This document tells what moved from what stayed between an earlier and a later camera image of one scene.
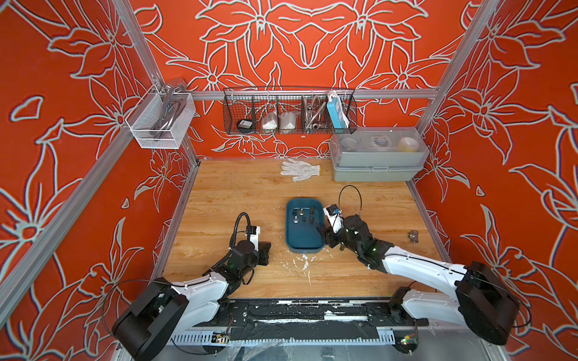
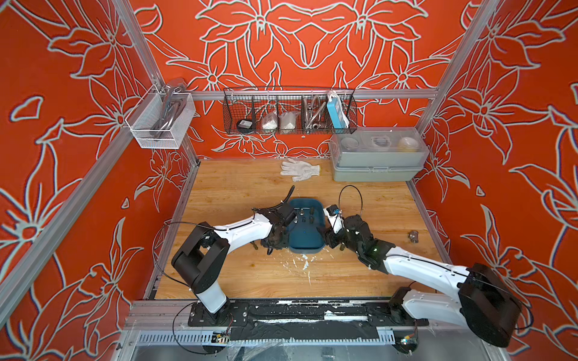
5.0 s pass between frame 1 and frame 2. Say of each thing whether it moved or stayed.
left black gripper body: moved
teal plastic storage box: stayed
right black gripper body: stayed
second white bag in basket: stayed
